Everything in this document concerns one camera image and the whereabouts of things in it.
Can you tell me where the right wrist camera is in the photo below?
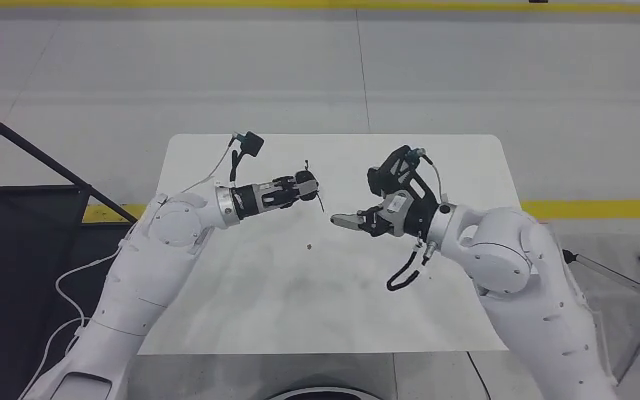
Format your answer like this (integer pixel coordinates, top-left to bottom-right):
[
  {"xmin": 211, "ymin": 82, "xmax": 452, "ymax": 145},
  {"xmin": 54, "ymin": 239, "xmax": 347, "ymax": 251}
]
[{"xmin": 366, "ymin": 144, "xmax": 447, "ymax": 205}]

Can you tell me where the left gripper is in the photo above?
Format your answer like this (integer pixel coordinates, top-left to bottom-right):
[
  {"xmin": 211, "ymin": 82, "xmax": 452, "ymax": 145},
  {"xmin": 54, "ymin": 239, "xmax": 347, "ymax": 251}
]
[{"xmin": 215, "ymin": 169, "xmax": 321, "ymax": 229}]

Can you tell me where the dark mesh fence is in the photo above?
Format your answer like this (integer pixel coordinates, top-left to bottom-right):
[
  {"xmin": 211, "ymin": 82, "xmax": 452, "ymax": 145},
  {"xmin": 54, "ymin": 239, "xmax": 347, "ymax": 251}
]
[{"xmin": 0, "ymin": 184, "xmax": 134, "ymax": 400}]

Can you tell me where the black cable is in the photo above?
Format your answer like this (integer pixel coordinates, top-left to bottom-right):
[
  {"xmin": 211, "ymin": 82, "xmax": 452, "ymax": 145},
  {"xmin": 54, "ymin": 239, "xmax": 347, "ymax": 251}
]
[{"xmin": 385, "ymin": 238, "xmax": 433, "ymax": 293}]

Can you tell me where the black metal pole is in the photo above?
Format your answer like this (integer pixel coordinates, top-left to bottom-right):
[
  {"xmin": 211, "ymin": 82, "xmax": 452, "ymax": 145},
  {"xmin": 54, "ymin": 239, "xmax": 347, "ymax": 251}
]
[{"xmin": 0, "ymin": 121, "xmax": 140, "ymax": 225}]

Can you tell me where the thin white cable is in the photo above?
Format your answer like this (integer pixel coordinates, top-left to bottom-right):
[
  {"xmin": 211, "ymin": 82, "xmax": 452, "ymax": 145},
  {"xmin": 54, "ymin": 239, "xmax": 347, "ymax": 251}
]
[
  {"xmin": 18, "ymin": 246, "xmax": 124, "ymax": 400},
  {"xmin": 179, "ymin": 134, "xmax": 239, "ymax": 195}
]

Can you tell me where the robot body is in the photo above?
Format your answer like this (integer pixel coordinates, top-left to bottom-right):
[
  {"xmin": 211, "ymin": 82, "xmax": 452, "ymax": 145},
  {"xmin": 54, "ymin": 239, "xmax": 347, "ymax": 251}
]
[{"xmin": 264, "ymin": 384, "xmax": 384, "ymax": 400}]

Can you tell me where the grey rod with black tip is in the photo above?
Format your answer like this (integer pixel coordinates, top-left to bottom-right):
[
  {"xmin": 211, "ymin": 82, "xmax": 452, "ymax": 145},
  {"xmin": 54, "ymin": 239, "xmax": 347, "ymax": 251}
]
[{"xmin": 561, "ymin": 248, "xmax": 640, "ymax": 294}]

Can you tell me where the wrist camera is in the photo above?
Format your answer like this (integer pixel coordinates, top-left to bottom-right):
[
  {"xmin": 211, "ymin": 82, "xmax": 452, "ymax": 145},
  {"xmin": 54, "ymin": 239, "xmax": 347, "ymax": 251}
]
[
  {"xmin": 366, "ymin": 144, "xmax": 447, "ymax": 205},
  {"xmin": 228, "ymin": 130, "xmax": 266, "ymax": 184}
]

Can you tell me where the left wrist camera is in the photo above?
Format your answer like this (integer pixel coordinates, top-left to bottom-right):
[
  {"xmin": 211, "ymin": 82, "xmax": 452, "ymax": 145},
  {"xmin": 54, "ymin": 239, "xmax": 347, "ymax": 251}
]
[{"xmin": 228, "ymin": 130, "xmax": 266, "ymax": 184}]

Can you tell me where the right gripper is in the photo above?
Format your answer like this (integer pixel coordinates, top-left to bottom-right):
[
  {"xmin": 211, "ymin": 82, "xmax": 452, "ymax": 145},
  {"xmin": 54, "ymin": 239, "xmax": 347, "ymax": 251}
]
[{"xmin": 330, "ymin": 190, "xmax": 457, "ymax": 247}]

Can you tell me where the thin black zip tie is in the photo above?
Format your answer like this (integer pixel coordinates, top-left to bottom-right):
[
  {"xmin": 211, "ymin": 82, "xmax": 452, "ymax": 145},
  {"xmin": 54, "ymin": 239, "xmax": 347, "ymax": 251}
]
[{"xmin": 303, "ymin": 159, "xmax": 326, "ymax": 213}]

